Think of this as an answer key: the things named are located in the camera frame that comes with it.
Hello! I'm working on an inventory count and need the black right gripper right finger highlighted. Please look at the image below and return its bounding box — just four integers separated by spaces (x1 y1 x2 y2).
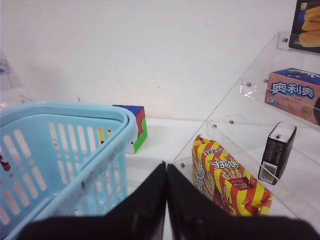
166 164 320 240

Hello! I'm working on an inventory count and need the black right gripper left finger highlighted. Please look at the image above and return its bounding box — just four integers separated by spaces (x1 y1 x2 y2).
17 162 167 240

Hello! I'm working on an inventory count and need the light blue plastic basket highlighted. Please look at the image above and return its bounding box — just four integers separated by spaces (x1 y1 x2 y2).
0 102 138 240

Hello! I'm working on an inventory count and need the black white tissue pack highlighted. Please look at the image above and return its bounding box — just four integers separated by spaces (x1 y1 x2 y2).
258 122 297 186

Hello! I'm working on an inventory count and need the red yellow striped biscuit pack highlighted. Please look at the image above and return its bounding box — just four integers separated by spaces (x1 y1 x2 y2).
191 134 273 217

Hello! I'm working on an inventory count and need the clear acrylic right shelf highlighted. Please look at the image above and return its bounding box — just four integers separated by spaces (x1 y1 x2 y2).
174 32 320 228

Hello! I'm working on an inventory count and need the clear acrylic shelf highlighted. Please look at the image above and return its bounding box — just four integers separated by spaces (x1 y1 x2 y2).
0 49 33 110
174 32 320 228

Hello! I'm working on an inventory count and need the multicoloured puzzle cube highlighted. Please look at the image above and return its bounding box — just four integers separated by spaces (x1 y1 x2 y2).
97 104 148 155

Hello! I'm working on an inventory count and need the blue pink Oreo box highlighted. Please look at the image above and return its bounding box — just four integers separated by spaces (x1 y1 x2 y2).
264 67 320 125

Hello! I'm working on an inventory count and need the clear acrylic left shelf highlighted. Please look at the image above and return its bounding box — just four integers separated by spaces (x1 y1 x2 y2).
0 49 33 110

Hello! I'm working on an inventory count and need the black yellow biscuit box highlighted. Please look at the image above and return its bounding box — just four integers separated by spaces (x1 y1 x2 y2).
288 0 320 54

